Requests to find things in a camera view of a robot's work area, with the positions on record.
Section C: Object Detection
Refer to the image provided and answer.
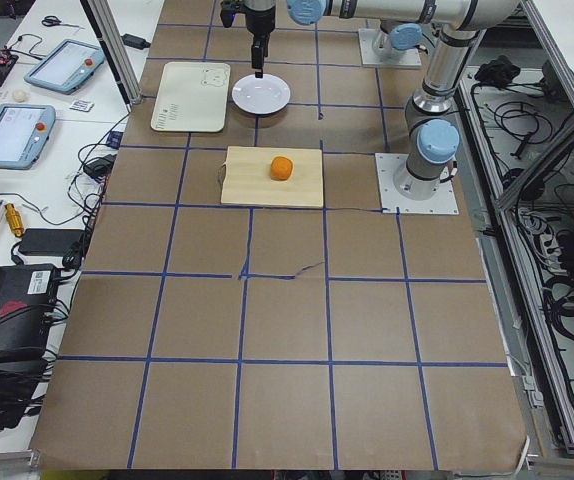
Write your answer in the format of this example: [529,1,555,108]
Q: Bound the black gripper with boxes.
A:
[244,0,274,70]

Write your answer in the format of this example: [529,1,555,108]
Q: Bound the white round plate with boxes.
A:
[231,73,291,115]

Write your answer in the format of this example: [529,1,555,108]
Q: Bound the orange fruit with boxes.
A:
[270,156,294,181]

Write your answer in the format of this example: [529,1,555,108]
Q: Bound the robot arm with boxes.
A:
[286,1,517,200]
[374,19,423,55]

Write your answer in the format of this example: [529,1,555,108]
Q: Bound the cream bear tray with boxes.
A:
[150,62,231,133]

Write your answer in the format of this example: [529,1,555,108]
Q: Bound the small black adapter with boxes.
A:
[121,33,151,50]

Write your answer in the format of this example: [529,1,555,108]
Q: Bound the wooden cutting board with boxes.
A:
[220,146,324,208]

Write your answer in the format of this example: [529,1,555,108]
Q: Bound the far teach pendant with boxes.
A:
[24,39,105,94]

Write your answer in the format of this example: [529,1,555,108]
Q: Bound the teach pendant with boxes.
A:
[24,39,105,94]
[0,104,56,170]

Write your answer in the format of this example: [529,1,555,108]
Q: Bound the black scissors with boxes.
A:
[41,15,61,27]

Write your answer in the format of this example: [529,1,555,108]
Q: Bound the near teach pendant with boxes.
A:
[0,104,56,170]

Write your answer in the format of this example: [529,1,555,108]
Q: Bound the black power adapter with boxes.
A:
[18,228,83,256]

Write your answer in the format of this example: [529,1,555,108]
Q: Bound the black computer box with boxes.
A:
[0,264,60,363]

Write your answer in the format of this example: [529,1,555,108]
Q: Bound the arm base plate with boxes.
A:
[375,153,459,215]
[358,28,422,70]

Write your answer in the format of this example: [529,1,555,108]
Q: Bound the aluminium frame post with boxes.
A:
[80,0,142,106]

